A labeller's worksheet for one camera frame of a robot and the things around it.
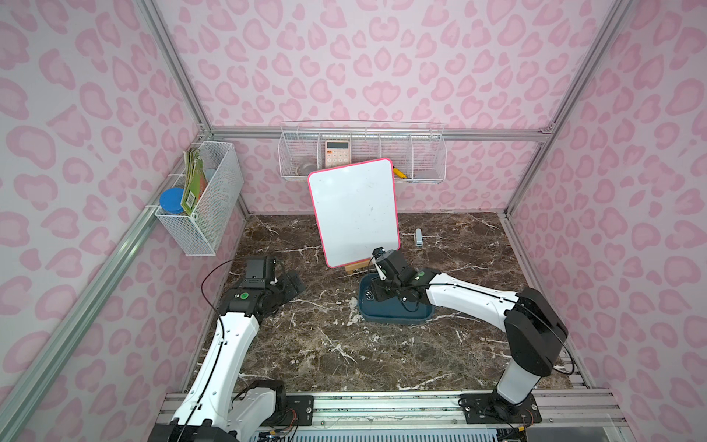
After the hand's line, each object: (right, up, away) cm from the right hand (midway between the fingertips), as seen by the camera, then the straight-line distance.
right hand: (373, 285), depth 87 cm
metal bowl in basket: (-23, +38, +6) cm, 45 cm away
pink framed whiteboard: (-6, +24, +3) cm, 25 cm away
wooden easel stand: (-9, +4, +10) cm, 14 cm away
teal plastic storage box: (+5, -5, -12) cm, 14 cm away
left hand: (-25, +2, -8) cm, 26 cm away
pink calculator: (-12, +44, +8) cm, 46 cm away
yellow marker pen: (+10, +38, +9) cm, 40 cm away
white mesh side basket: (-47, +16, -14) cm, 51 cm away
